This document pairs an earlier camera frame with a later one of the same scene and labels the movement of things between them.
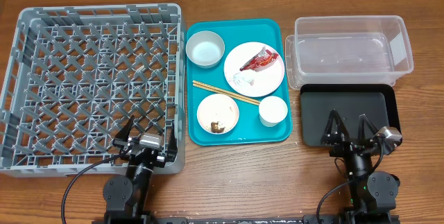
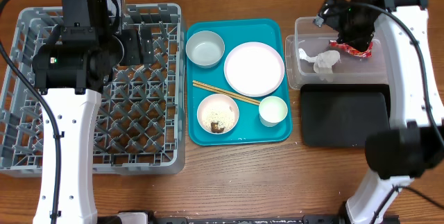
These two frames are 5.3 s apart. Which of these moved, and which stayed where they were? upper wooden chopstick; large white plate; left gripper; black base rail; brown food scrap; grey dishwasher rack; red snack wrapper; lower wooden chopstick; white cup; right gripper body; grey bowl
Moved: red snack wrapper; left gripper; right gripper body
Stayed: large white plate; black base rail; brown food scrap; grey bowl; upper wooden chopstick; white cup; lower wooden chopstick; grey dishwasher rack
